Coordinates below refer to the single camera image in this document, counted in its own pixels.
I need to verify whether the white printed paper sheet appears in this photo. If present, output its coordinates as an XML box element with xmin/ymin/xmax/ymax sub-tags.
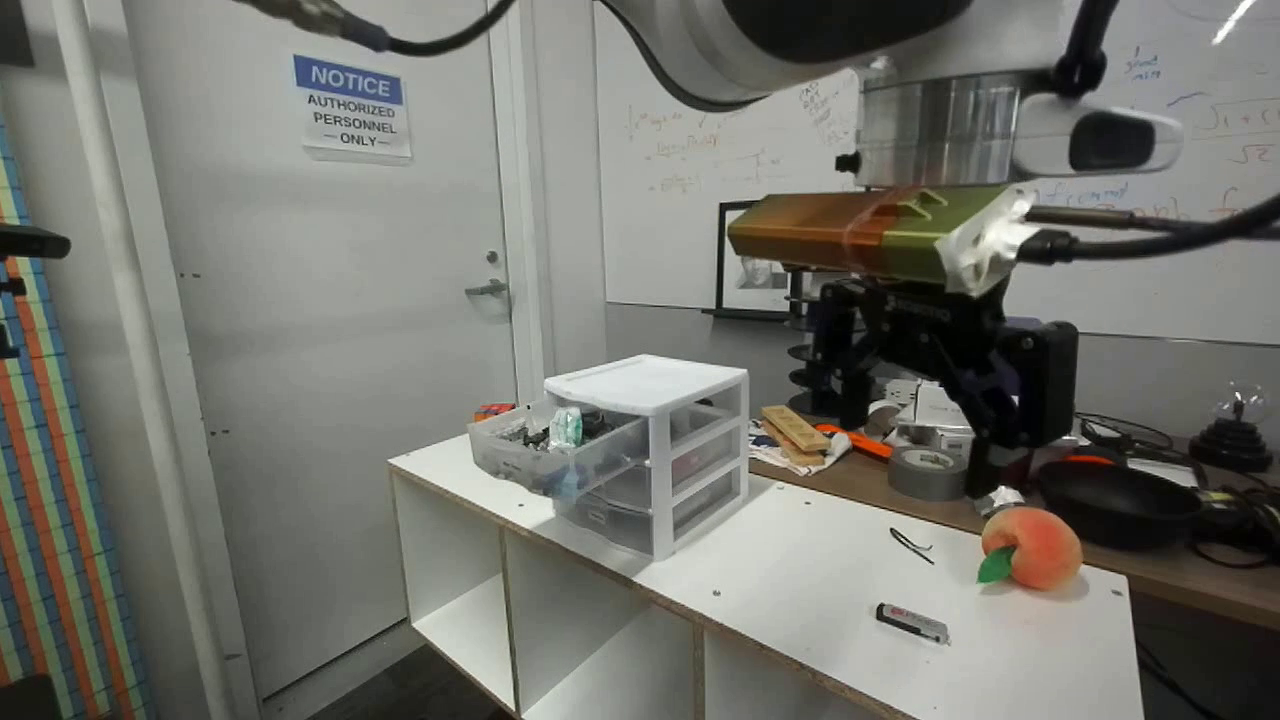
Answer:
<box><xmin>748</xmin><ymin>419</ymin><xmax>856</xmax><ymax>478</ymax></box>

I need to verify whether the black cable with metal connector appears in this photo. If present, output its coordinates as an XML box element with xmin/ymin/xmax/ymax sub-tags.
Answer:
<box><xmin>234</xmin><ymin>0</ymin><xmax>524</xmax><ymax>59</ymax></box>

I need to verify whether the white door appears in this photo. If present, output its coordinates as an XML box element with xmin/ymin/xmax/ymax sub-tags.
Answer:
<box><xmin>124</xmin><ymin>0</ymin><xmax>524</xmax><ymax>703</ymax></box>

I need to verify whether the multicoloured striped panel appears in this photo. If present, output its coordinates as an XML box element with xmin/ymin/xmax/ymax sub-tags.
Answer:
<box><xmin>0</xmin><ymin>123</ymin><xmax>151</xmax><ymax>720</ymax></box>

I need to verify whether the grey duct tape roll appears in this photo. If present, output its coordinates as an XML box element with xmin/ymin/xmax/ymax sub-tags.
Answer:
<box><xmin>887</xmin><ymin>442</ymin><xmax>973</xmax><ymax>508</ymax></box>

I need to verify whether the wooden block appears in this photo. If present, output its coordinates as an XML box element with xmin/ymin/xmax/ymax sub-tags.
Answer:
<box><xmin>756</xmin><ymin>401</ymin><xmax>832</xmax><ymax>463</ymax></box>

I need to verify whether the black dome device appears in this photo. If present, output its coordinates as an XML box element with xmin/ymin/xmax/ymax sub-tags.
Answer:
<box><xmin>1188</xmin><ymin>383</ymin><xmax>1274</xmax><ymax>474</ymax></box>

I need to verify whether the white cardboard box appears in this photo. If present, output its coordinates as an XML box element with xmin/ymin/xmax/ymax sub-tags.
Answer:
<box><xmin>914</xmin><ymin>378</ymin><xmax>977</xmax><ymax>430</ymax></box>

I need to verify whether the black frying pan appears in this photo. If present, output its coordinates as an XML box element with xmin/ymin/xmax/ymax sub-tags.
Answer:
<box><xmin>1033</xmin><ymin>452</ymin><xmax>1213</xmax><ymax>552</ymax></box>

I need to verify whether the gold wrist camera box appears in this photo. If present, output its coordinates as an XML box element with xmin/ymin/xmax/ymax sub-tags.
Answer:
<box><xmin>728</xmin><ymin>182</ymin><xmax>1040</xmax><ymax>300</ymax></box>

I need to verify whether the black cable bundle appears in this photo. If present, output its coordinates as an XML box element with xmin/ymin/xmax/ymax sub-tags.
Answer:
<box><xmin>1190</xmin><ymin>456</ymin><xmax>1280</xmax><ymax>571</ymax></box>

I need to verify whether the white tape roll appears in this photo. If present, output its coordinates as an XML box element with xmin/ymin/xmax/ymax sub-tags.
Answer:
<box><xmin>858</xmin><ymin>395</ymin><xmax>924</xmax><ymax>442</ymax></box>

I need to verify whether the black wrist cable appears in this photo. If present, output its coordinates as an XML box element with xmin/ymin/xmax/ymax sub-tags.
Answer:
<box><xmin>1016</xmin><ymin>191</ymin><xmax>1280</xmax><ymax>264</ymax></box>

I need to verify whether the black picture ledge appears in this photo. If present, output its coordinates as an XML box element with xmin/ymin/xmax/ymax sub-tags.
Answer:
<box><xmin>698</xmin><ymin>302</ymin><xmax>803</xmax><ymax>323</ymax></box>

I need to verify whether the thin black twist tie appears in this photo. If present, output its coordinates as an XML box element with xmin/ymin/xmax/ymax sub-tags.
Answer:
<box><xmin>884</xmin><ymin>524</ymin><xmax>940</xmax><ymax>566</ymax></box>

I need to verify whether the white drawer organizer frame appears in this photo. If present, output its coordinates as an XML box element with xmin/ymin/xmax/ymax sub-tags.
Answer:
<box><xmin>539</xmin><ymin>350</ymin><xmax>751</xmax><ymax>559</ymax></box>

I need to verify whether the small white silver object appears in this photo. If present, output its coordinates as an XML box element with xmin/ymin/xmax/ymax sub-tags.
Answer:
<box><xmin>977</xmin><ymin>478</ymin><xmax>1029</xmax><ymax>524</ymax></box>

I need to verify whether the blue white notice sign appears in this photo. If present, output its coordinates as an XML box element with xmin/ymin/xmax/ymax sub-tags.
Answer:
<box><xmin>287</xmin><ymin>52</ymin><xmax>414</xmax><ymax>164</ymax></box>

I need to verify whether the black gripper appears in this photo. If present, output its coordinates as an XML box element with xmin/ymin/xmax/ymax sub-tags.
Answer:
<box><xmin>850</xmin><ymin>276</ymin><xmax>1084</xmax><ymax>456</ymax></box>

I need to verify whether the toy peach with green leaf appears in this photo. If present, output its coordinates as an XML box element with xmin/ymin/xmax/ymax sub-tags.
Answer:
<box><xmin>977</xmin><ymin>499</ymin><xmax>1088</xmax><ymax>597</ymax></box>

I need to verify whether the wooden desk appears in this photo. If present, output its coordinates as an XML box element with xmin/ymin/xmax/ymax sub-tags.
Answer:
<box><xmin>742</xmin><ymin>413</ymin><xmax>1280</xmax><ymax>634</ymax></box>

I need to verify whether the orange hand tool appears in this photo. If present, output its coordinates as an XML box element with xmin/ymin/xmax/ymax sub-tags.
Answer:
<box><xmin>812</xmin><ymin>419</ymin><xmax>897</xmax><ymax>467</ymax></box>

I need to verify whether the white cubby shelf unit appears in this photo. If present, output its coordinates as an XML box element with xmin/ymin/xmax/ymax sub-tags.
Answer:
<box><xmin>385</xmin><ymin>430</ymin><xmax>1146</xmax><ymax>720</ymax></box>

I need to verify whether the black framed portrait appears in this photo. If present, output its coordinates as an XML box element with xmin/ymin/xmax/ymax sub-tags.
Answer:
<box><xmin>710</xmin><ymin>194</ymin><xmax>809</xmax><ymax>318</ymax></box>

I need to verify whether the black white spool tower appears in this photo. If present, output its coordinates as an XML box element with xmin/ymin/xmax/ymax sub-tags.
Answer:
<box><xmin>785</xmin><ymin>271</ymin><xmax>884</xmax><ymax>422</ymax></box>

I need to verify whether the large whiteboard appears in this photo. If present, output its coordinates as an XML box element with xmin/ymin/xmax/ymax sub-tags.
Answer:
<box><xmin>592</xmin><ymin>0</ymin><xmax>1280</xmax><ymax>350</ymax></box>

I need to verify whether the metal door handle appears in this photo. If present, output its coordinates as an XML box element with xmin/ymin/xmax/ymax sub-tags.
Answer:
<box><xmin>461</xmin><ymin>246</ymin><xmax>516</xmax><ymax>323</ymax></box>

